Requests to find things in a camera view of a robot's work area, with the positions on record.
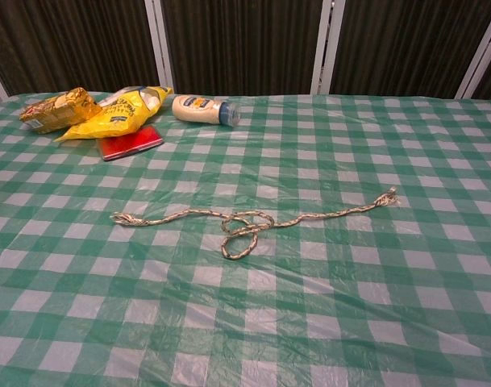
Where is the beige braided rope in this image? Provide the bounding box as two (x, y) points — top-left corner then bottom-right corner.
(110, 185), (402, 260)

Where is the white mayonnaise squeeze bottle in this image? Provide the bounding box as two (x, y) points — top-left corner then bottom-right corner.
(171, 94), (242, 128)

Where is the red flat box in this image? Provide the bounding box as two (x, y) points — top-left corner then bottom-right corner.
(98, 124), (165, 162)

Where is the green white checkered tablecloth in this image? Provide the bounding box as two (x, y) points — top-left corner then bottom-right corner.
(0, 91), (491, 387)

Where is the yellow chip bag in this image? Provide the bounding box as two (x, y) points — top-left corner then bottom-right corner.
(54, 85), (175, 143)

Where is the gold foil snack pack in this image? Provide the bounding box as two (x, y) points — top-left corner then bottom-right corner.
(19, 86), (103, 135)

